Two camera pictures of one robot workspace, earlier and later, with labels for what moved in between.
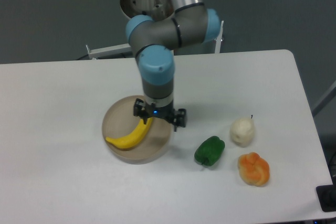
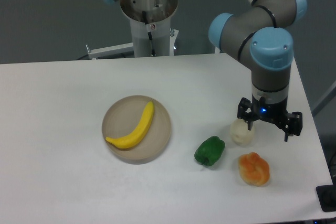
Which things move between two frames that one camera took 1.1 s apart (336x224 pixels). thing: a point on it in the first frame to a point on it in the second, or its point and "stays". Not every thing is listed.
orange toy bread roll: [253, 170] stays
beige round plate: [119, 121] stays
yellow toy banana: [133, 138] stays
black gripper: [167, 113] to [277, 113]
